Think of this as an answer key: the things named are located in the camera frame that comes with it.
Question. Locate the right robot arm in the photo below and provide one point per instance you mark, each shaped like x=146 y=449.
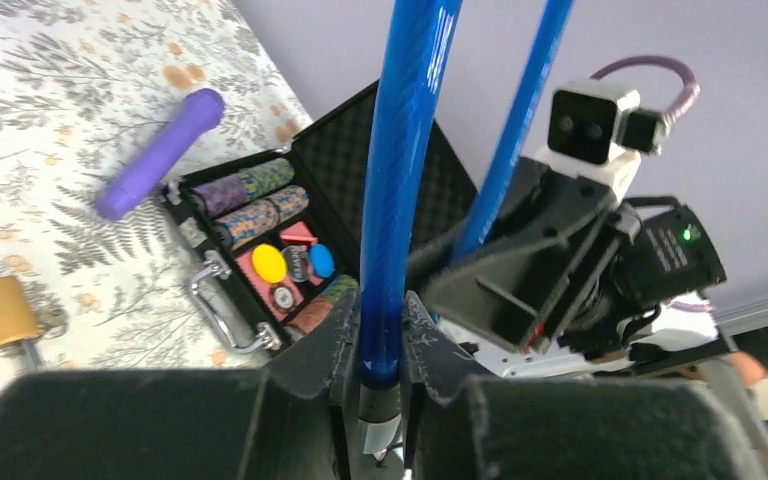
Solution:
x=671 y=256

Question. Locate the black poker chip case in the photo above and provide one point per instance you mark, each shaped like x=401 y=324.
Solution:
x=308 y=191

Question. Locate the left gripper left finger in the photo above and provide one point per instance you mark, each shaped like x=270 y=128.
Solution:
x=285 y=420

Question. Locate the floral table mat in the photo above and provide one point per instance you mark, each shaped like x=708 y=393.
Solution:
x=83 y=86

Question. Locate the blue cable lock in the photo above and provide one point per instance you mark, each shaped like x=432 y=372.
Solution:
x=414 y=62

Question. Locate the clear round chip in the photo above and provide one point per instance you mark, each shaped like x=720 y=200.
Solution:
x=298 y=263

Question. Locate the blue round chip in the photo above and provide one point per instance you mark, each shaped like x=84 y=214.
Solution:
x=321 y=261

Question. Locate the purple cylinder tool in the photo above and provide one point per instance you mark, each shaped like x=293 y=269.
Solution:
x=198 y=113

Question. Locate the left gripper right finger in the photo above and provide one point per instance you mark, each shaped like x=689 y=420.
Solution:
x=462 y=422

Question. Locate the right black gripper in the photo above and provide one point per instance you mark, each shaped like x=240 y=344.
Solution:
x=545 y=269

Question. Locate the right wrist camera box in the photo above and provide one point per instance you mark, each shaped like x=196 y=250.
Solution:
x=599 y=130

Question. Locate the yellow round chip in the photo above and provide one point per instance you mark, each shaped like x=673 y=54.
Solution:
x=268 y=263

